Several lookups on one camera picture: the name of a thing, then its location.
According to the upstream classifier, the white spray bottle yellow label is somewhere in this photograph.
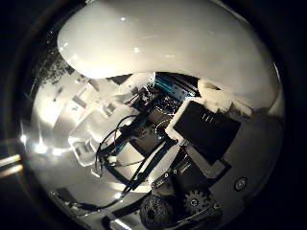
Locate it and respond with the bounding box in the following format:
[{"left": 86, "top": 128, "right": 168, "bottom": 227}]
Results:
[{"left": 57, "top": 0, "right": 282, "bottom": 111}]

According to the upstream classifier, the black bar with teal stripe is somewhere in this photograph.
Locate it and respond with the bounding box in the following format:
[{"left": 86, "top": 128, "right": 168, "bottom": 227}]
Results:
[{"left": 123, "top": 139, "right": 177, "bottom": 195}]

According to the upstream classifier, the leafy indoor plant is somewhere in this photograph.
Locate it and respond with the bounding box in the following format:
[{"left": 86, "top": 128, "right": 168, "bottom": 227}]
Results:
[{"left": 33, "top": 30, "right": 76, "bottom": 87}]

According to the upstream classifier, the dark frame with teal lights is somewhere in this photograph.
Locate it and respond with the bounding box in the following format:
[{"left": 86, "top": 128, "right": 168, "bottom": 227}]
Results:
[{"left": 153, "top": 72, "right": 201, "bottom": 102}]

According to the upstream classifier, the black looped cable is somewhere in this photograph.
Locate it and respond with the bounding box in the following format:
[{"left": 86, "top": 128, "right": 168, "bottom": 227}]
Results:
[{"left": 95, "top": 114, "right": 139, "bottom": 177}]

